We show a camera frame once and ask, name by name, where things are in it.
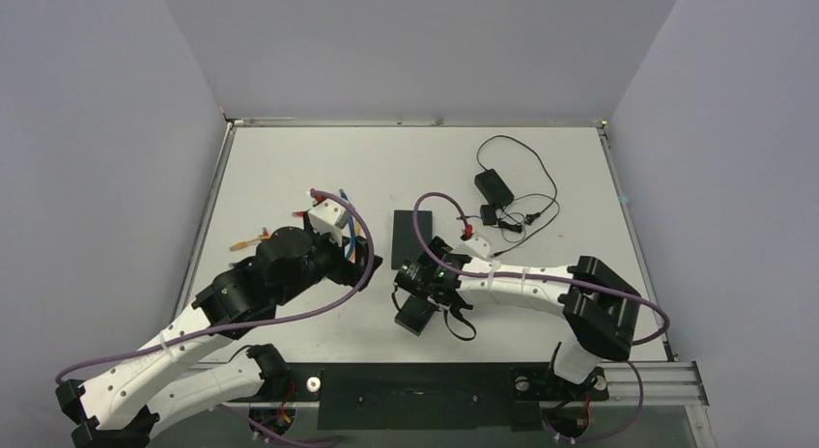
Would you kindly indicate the black network switch small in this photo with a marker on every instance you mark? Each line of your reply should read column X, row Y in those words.
column 415, row 314

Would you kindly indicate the black network switch upright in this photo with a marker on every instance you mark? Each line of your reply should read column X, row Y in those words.
column 405, row 245

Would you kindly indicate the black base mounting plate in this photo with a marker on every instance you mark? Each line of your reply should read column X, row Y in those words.
column 431, row 396

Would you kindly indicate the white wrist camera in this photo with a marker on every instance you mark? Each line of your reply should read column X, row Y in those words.
column 476, row 247
column 329, row 218

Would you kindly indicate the black power adapter with cord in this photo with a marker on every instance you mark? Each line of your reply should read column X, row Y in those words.
column 497, row 193

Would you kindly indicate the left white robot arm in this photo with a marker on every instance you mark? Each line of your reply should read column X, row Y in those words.
column 146, row 392

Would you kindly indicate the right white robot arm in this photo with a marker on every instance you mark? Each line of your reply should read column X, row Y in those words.
column 599, row 306

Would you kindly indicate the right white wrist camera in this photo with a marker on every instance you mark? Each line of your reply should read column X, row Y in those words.
column 476, row 247

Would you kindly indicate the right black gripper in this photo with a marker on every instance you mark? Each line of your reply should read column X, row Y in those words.
column 416, row 302

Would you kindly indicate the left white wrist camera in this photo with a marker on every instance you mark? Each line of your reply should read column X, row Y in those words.
column 329, row 218

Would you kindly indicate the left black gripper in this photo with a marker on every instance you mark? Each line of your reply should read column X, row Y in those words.
column 350, row 272

